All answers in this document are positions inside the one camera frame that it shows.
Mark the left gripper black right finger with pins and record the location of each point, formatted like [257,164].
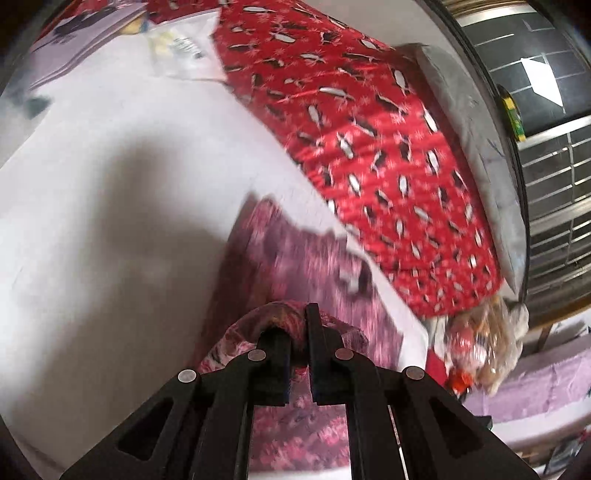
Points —
[402,425]

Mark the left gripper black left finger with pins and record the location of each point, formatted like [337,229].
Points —
[199,429]

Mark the purple pink floral garment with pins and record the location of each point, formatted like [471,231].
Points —
[270,270]

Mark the red blanket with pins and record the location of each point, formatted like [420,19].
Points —
[436,368]

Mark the plastic bag of plush toys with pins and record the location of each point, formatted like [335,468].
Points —
[483,345]

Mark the lilac curtain cloth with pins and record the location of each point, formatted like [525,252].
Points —
[540,384]

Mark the white quilted bed sheet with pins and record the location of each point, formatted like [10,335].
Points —
[114,217]

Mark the grey pillow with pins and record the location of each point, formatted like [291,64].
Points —
[469,115]

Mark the red penguin print quilt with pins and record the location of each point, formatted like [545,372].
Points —
[359,121]

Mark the green yellow box on sill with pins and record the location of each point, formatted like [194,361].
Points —
[513,113]

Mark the white plastic bag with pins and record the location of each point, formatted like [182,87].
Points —
[183,48]

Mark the barred window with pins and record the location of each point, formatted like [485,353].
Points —
[540,52]

